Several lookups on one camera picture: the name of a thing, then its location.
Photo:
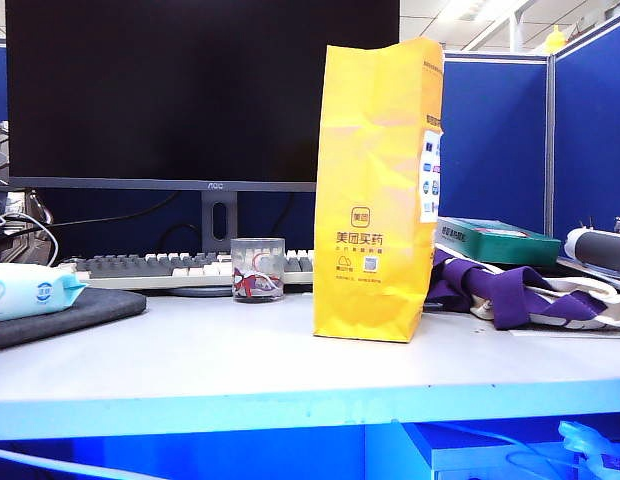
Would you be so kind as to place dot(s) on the yellow printed paper bag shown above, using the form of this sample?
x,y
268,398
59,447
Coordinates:
x,y
370,180

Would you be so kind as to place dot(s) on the clear plastic bag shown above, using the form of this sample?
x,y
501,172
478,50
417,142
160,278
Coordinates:
x,y
595,450

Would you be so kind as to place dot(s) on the clear glass cup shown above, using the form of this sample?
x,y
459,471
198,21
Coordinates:
x,y
257,281

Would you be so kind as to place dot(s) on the grey and white keyboard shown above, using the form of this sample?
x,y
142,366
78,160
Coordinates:
x,y
140,266

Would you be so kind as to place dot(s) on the black computer monitor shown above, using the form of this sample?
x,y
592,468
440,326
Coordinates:
x,y
190,90

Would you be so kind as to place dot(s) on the green flat box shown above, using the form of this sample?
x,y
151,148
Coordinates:
x,y
510,246

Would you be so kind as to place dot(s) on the dark grey felt mat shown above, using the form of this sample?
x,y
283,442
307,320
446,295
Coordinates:
x,y
100,311

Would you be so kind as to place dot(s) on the white drawer cabinet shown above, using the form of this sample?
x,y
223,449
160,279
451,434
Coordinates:
x,y
490,462

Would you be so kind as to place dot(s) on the light blue wet wipes pack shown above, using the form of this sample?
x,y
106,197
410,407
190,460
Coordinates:
x,y
25,295

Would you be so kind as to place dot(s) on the small yellow ornament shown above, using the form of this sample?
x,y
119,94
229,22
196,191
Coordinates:
x,y
555,39

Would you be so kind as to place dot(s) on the chrome tube frame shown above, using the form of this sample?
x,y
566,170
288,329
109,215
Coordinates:
x,y
65,462

